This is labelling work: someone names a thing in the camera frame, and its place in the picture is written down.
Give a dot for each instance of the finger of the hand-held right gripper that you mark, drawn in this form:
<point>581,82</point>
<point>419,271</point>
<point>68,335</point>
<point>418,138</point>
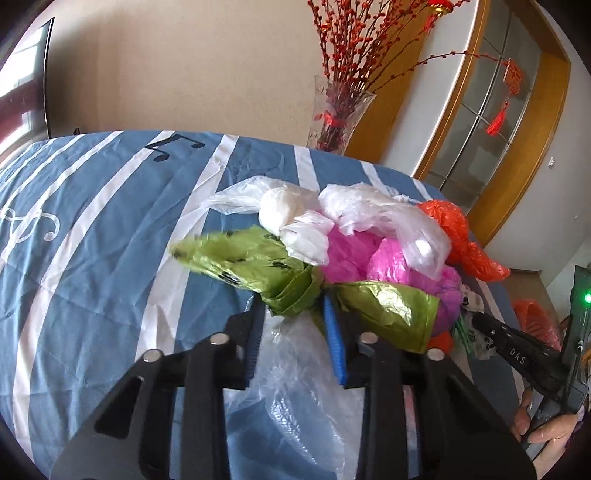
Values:
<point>517,353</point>

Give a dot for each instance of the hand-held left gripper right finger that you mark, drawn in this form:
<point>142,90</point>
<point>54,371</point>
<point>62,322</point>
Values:
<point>333,350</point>

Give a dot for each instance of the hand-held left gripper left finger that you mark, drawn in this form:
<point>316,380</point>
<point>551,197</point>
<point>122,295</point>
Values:
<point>255,344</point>

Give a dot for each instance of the orange plastic trash basket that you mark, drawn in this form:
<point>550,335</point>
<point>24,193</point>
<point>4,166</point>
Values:
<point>535,321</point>

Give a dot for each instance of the white panda print bag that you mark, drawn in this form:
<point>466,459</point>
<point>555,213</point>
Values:
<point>478,304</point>

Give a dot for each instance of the green plastic bag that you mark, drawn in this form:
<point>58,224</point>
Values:
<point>231,258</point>

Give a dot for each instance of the pink plastic bag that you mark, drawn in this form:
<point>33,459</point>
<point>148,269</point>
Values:
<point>351,254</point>

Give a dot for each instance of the white knotted plastic bag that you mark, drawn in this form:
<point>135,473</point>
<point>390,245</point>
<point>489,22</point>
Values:
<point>286,207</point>

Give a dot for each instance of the person's right hand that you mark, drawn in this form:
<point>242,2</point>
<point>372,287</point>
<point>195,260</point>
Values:
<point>551,431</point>

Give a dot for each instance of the clear plastic bag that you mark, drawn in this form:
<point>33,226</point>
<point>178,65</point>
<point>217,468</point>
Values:
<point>295,406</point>

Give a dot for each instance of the orange plastic bag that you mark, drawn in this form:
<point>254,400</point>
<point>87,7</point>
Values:
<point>450,230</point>

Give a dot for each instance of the blue white striped tablecloth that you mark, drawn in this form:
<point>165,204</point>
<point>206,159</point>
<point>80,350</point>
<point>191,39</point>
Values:
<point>92,254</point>

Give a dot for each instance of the clear glass vase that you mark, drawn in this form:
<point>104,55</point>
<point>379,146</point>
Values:
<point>339,124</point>

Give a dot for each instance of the red tassel ornament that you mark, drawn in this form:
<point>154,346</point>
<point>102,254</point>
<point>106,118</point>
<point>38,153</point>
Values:
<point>501,113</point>

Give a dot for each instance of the wood framed glass sliding door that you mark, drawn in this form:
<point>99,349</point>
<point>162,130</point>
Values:
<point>489,115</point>

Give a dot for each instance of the red berry branches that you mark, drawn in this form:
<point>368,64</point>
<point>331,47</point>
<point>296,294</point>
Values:
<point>355,41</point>

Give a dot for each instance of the black television screen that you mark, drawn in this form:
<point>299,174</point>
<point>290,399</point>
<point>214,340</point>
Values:
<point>23,92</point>

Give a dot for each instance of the red lantern ornament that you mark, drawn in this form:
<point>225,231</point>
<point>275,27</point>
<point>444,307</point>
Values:
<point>441,7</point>

